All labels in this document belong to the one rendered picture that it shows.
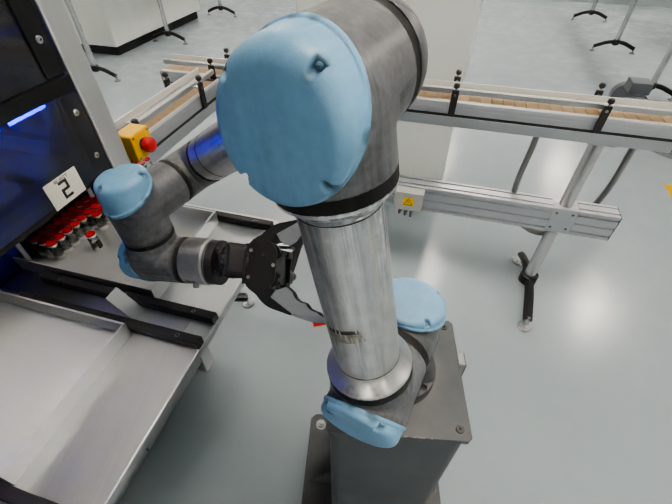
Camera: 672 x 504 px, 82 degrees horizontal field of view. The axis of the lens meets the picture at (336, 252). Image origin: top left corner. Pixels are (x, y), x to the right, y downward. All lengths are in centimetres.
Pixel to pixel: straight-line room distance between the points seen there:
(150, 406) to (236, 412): 96
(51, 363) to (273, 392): 99
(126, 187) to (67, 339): 38
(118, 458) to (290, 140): 57
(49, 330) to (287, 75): 75
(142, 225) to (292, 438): 115
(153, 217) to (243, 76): 37
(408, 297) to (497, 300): 147
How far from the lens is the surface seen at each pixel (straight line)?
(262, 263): 57
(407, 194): 167
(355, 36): 29
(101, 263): 100
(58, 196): 100
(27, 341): 92
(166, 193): 63
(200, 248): 62
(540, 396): 185
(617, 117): 163
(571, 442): 181
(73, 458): 75
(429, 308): 62
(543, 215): 180
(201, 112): 159
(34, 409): 82
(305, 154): 27
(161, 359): 78
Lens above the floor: 149
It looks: 44 degrees down
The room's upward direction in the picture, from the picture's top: straight up
